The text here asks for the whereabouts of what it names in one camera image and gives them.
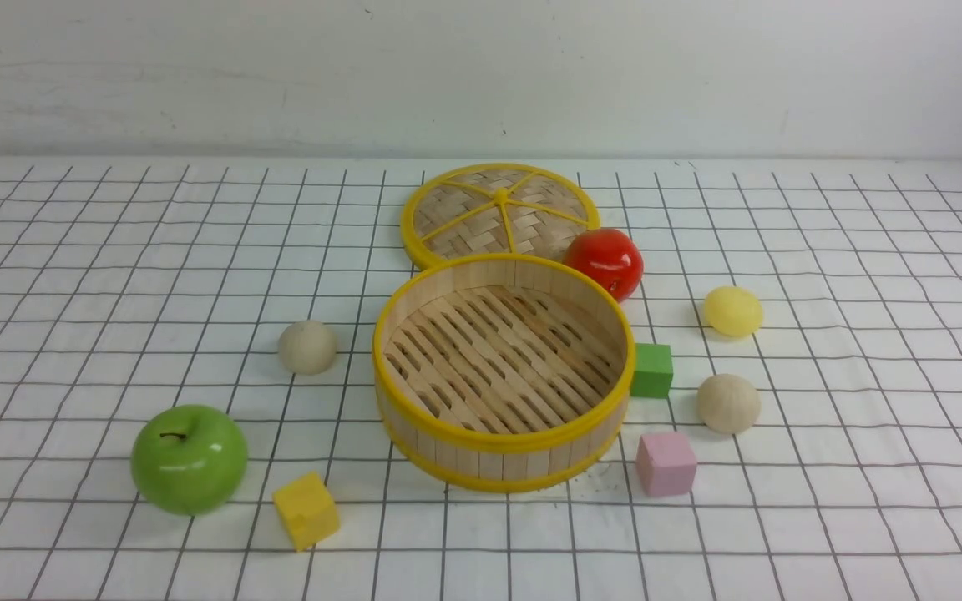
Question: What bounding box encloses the yellow bun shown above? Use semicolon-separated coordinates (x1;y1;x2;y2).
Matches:
702;285;764;339

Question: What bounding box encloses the yellow cube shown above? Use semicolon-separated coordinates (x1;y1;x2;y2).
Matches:
272;472;341;552

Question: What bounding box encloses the bamboo steamer tray yellow rim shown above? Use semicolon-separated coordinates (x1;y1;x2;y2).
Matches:
372;254;636;493

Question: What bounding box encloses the pink cube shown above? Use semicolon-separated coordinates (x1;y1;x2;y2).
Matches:
635;431;697;497

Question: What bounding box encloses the woven bamboo steamer lid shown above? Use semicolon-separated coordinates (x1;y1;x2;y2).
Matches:
398;163;602;270

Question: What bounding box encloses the beige bun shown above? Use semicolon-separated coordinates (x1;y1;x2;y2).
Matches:
277;320;337;374
696;374;762;435

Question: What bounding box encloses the green apple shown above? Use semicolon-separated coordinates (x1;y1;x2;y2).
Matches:
130;404;249;516

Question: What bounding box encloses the green cube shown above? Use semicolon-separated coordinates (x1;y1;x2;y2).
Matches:
630;342;673;399

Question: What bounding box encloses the white checkered tablecloth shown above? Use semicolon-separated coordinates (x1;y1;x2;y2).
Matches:
0;159;962;600

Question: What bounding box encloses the red tomato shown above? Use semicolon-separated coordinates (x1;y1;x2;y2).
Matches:
562;228;645;303

